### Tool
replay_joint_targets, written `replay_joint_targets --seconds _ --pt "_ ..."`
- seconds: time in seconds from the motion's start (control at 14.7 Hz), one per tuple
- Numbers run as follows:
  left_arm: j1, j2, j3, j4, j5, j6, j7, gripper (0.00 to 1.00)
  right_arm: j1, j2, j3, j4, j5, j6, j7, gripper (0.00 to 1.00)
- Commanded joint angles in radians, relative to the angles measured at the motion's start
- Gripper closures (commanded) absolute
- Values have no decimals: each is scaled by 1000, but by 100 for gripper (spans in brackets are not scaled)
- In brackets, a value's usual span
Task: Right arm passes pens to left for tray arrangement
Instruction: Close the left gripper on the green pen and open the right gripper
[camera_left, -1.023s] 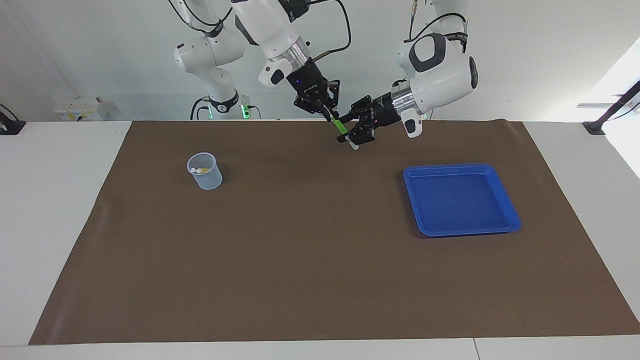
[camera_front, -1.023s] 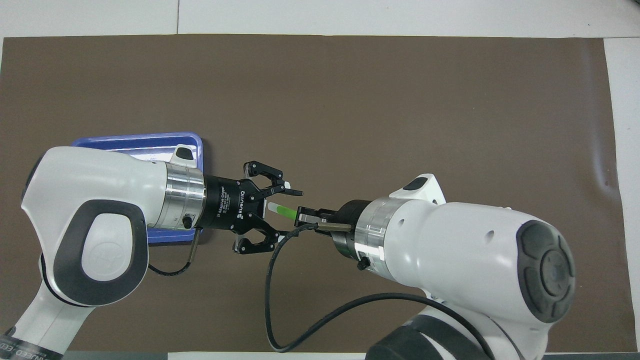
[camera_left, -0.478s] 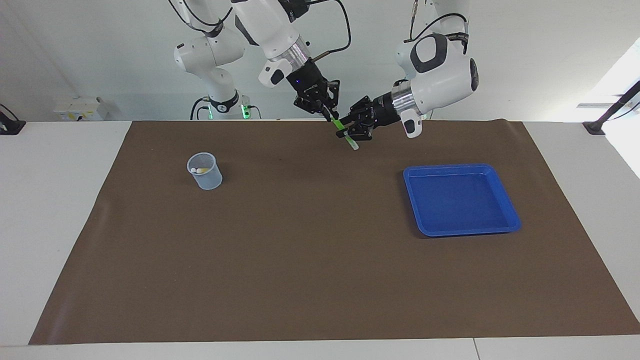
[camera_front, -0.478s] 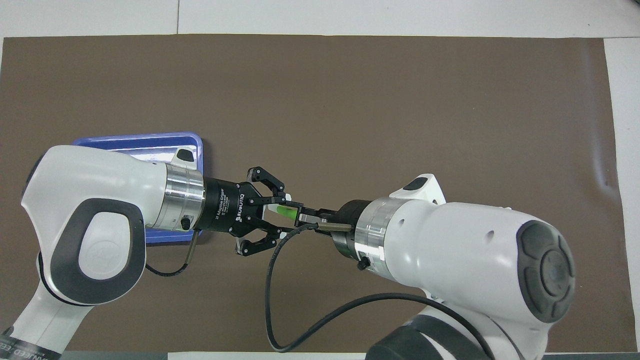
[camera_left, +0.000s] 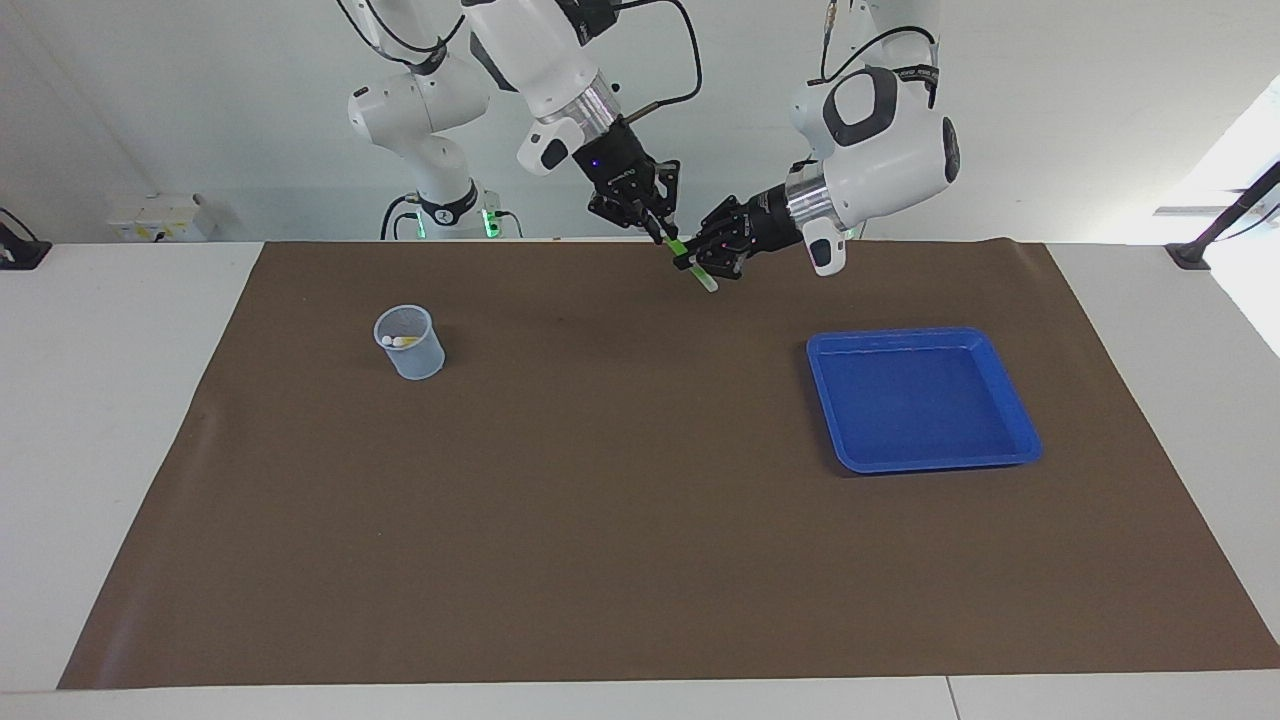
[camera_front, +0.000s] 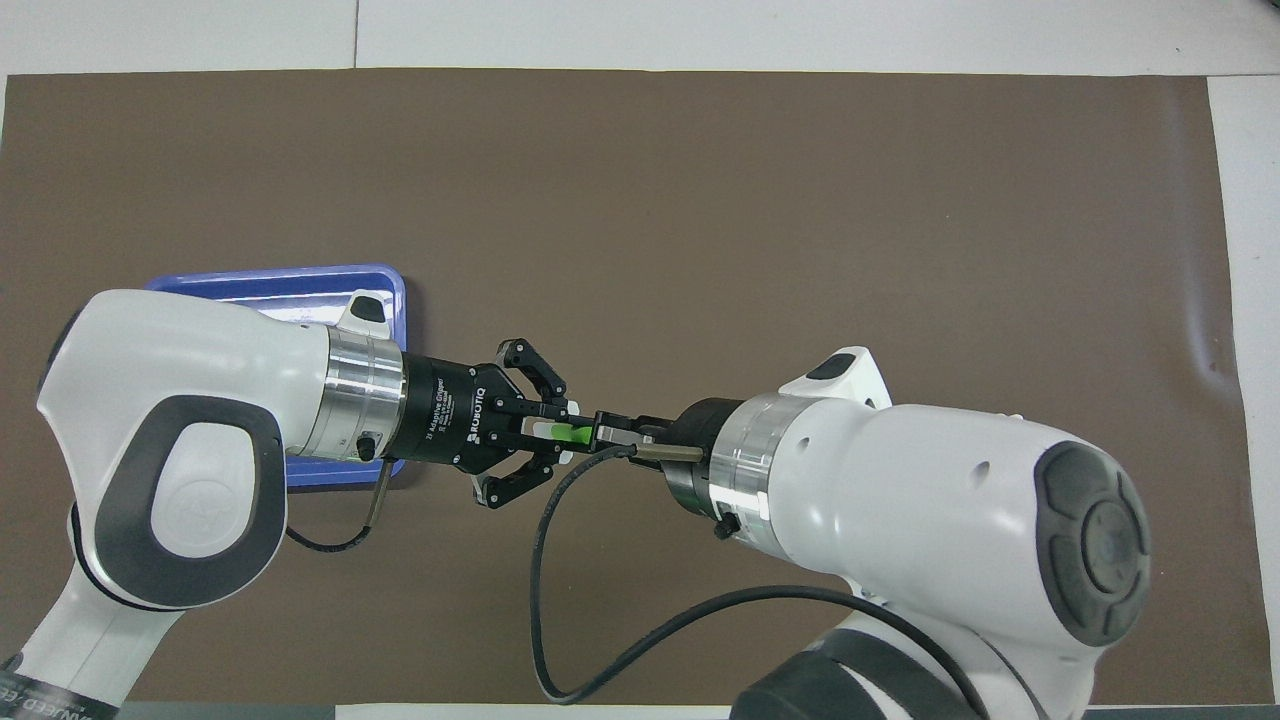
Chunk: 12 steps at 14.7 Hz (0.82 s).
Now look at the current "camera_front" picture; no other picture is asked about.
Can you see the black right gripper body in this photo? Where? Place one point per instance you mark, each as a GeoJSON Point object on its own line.
{"type": "Point", "coordinates": [690, 425]}

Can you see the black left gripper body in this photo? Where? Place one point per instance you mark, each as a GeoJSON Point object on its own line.
{"type": "Point", "coordinates": [450, 415]}

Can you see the green pen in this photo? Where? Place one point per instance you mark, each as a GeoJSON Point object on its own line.
{"type": "Point", "coordinates": [570, 433]}

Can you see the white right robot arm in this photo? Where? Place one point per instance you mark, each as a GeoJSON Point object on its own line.
{"type": "Point", "coordinates": [920, 500]}

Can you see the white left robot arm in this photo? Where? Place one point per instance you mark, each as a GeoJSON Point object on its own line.
{"type": "Point", "coordinates": [200, 370]}

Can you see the blue plastic tray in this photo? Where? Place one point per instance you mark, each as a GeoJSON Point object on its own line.
{"type": "Point", "coordinates": [300, 290]}

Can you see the brown table mat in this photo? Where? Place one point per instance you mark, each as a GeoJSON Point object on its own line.
{"type": "Point", "coordinates": [700, 200]}

